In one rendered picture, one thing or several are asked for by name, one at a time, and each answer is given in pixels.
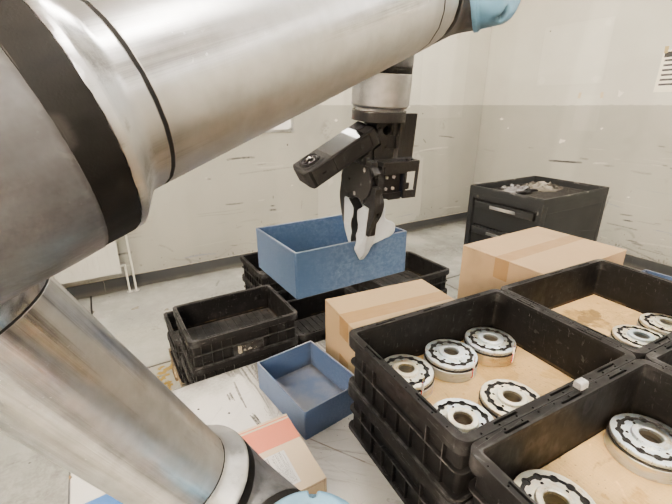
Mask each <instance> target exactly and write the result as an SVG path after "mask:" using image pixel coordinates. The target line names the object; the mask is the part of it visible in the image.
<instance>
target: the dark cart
mask: <svg viewBox="0 0 672 504"><path fill-rule="evenodd" d="M531 181H534V182H535V184H536V183H537V182H538V181H545V182H546V183H549V182H550V181H551V183H552V184H555V185H559V186H561V187H562V188H564V189H562V190H556V191H557V192H544V191H537V192H535V191H532V193H527V194H516V193H511V192H506V191H502V190H503V189H502V186H504V185H505V186H507V185H508V184H514V187H515V186H516V185H520V186H521V185H523V184H524V185H525V184H526V183H528V184H529V183H530V182H531ZM507 187H510V186H507ZM609 188H610V187H606V186H599V185H593V184H587V183H580V182H574V181H567V180H561V179H554V178H548V177H541V176H528V177H521V178H514V179H507V180H500V181H493V182H486V183H479V184H473V185H471V186H470V195H469V203H468V212H467V220H466V228H465V237H464V245H465V244H469V243H473V242H477V241H481V240H485V239H489V238H493V237H497V236H501V235H505V234H509V233H513V232H517V231H521V230H525V229H529V228H533V227H537V226H539V227H542V228H546V229H550V230H554V231H558V232H561V233H565V234H569V235H573V236H577V237H580V238H584V239H588V240H592V241H597V237H598V232H599V228H600V224H601V220H602V216H603V212H604V208H605V204H606V200H607V195H608V192H609Z"/></svg>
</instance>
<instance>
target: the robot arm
mask: <svg viewBox="0 0 672 504"><path fill-rule="evenodd" d="M520 1H521V0H0V431H1V432H3V433H4V434H6V435H8V436H9V437H11V438H13V439H14V440H16V441H18V442H20V443H21V444H23V445H25V446H26V447H28V448H30V449H31V450H33V451H35V452H36V453H38V454H40V455H42V456H43V457H45V458H47V459H48V460H50V461H52V462H53V463H55V464H57V465H59V466H60V467H62V468H64V469H65V470H67V471H69V472H70V473H72V474H74V475H75V476H77V477H79V478H81V479H82V480H84V481H86V482H87V483H89V484H91V485H92V486H94V487H96V488H97V489H99V490H101V491H103V492H104V493H106V494H108V495H109V496H111V497H113V498H114V499H116V500H118V501H119V502H121V503H123V504H350V503H348V502H347V501H346V500H344V499H342V498H340V497H338V496H336V495H334V494H331V493H328V492H324V491H318V492H317V494H309V492H308V491H300V490H299V489H298V488H297V487H295V486H294V485H293V484H292V483H291V482H289V481H288V480H287V479H286V478H285V477H283V476H282V475H281V474H280V473H279V472H277V471H276V470H275V469H274V468H273V467H271V466H270V465H269V464H268V463H267V462H266V461H265V460H264V459H263V458H262V457H261V456H260V455H259V454H258V453H257V452H256V451H255V450H254V449H253V448H252V447H251V446H250V445H249V444H248V443H247V442H246V441H245V440H244V439H243V438H242V437H241V436H240V435H239V434H238V433H237V432H236V431H235V430H233V429H231V428H229V427H227V426H224V425H206V424H205V423H204V422H203V421H202V420H201V419H200V418H199V417H198V416H197V415H196V414H195V413H194V412H192V411H191V410H190V409H189V408H188V407H187V406H186V405H185V404H184V403H183V402H182V401H181V400H180V399H179V398H178V397H177V396H176V395H175V394H174V393H173V392H172V391H171V390H170V389H169V388H168V387H167V386H166V385H165V384H164V383H163V382H161V381H160V380H159V379H158V378H157V377H156V376H155V375H154V374H153V373H152V372H151V371H150V370H149V369H148V368H147V367H146V366H145V365H144V364H143V363H142V362H141V361H140V360H139V359H138V358H137V357H136V356H135V355H134V354H133V353H131V352H130V351H129V350H128V349H127V348H126V347H125V346H124V345H123V344H122V343H121V342H120V341H119V340H118V339H117V338H116V337H115V336H114V335H113V334H112V333H111V332H110V331H109V330H108V329H107V328H106V327H105V326H104V325H103V324H102V323H100V322H99V321H98V320H97V319H96V318H95V317H94V316H93V315H92V314H91V313H90V312H89V311H88V310H87V309H86V308H85V307H84V306H83V305H82V304H81V303H80V302H79V301H78V300H77V299H76V298H75V297H74V296H73V295H72V294H70V293H69V292H68V291H67V290H66V289H65V288H64V287H63V286H62V285H61V284H60V283H59V282H58V281H57V280H56V279H55V278H54V277H53V276H54V275H56V274H58V273H60V272H61V271H63V270H65V269H67V268H69V267H71V266H72V265H74V264H76V263H78V262H80V261H81V260H83V259H85V258H87V257H88V256H90V255H92V254H93V253H95V252H97V251H99V250H100V249H102V248H104V247H106V245H108V244H110V243H112V242H113V241H115V240H117V239H119V238H121V237H122V236H124V235H126V234H128V233H130V232H132V231H133V230H135V229H136V228H138V227H140V226H141V225H143V224H144V223H145V222H146V220H147V217H148V214H149V209H150V205H151V200H152V196H153V191H154V190H155V189H157V188H159V187H161V186H162V185H164V184H166V183H168V182H170V181H172V180H174V179H176V178H178V177H180V176H182V175H184V174H186V173H187V172H189V171H191V170H193V169H195V168H197V167H199V166H201V165H203V164H205V163H207V162H209V161H211V160H212V159H214V158H216V157H218V156H220V155H222V154H224V153H226V152H228V151H230V150H232V149H234V148H236V147H237V146H239V145H241V144H243V143H245V142H247V141H249V140H251V139H253V138H255V137H257V136H259V135H261V134H262V133H264V132H266V131H268V130H270V129H272V128H274V127H276V126H278V125H280V124H282V123H284V122H286V121H288V120H289V119H291V118H293V117H295V116H297V115H299V114H301V113H303V112H305V111H307V110H309V109H311V108H313V107H314V106H316V105H318V104H320V103H322V102H324V101H326V100H328V99H330V98H332V97H334V96H336V95H338V94H339V93H341V92H343V91H345V90H347V89H349V88H351V87H352V99H351V104H352V105H353V106H356V107H355V108H352V118H351V119H353V120H357V122H355V123H354V124H352V125H351V126H349V127H348V128H346V129H345V130H343V131H342V132H341V133H339V134H338V135H336V136H335V137H333V138H332V139H330V140H329V141H327V142H326V143H324V144H323V145H321V146H320V147H318V148H317V149H315V150H314V151H312V152H311V153H309V154H308V155H306V156H305V157H303V158H302V159H300V160H299V161H298V162H296V163H295V164H293V168H294V171H295V173H296V174H297V176H298V178H299V180H300V181H301V182H303V183H304V184H306V185H307V186H309V187H310V188H313V189H315V188H317V187H319V186H320V185H321V184H323V183H324V182H326V181H327V180H329V179H330V178H331V177H333V176H334V175H336V174H337V173H339V172H340V171H341V170H342V174H341V186H340V205H341V212H342V219H343V221H344V227H345V231H346V235H347V239H348V242H351V241H356V244H355V247H354V250H355V252H356V254H357V256H358V258H359V260H363V259H364V258H365V257H366V255H367V254H368V252H369V250H370V248H371V247H372V245H373V244H374V243H377V242H379V241H381V240H383V239H385V238H387V237H389V236H391V235H392V234H393V233H394V231H395V224H394V222H392V221H389V220H387V219H386V218H385V206H384V199H387V200H393V199H400V197H401V198H402V199H403V198H410V197H415V194H416V186H417V179H418V172H419V164H420V160H417V159H414V158H413V157H412V154H413V146H414V138H415V130H416V122H417V115H418V114H417V113H407V112H406V111H404V109H407V108H408V107H409V102H410V93H411V85H412V76H413V75H412V72H413V64H414V55H415V54H416V53H418V52H420V51H422V50H424V49H426V48H428V47H430V46H431V45H433V44H435V43H437V42H439V41H441V40H443V39H445V38H447V37H449V36H451V35H454V34H458V33H463V32H468V31H473V33H478V32H479V31H480V30H481V29H484V28H488V27H493V26H497V25H501V24H504V23H506V22H507V21H508V20H510V19H511V17H512V16H513V15H514V14H515V12H516V10H517V8H518V6H519V4H520ZM382 73H388V74H382ZM400 74H409V75H400ZM410 74H411V75H410ZM359 121H362V122H359ZM363 122H364V123H363ZM411 171H415V176H414V184H413V189H409V182H406V180H407V172H411ZM405 189H409V190H405Z"/></svg>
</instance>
